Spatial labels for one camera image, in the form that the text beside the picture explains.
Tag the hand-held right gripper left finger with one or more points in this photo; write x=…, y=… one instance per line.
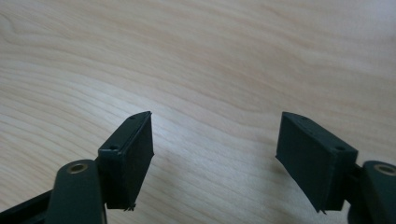
x=126, y=165

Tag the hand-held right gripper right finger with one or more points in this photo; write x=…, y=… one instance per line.
x=314, y=155

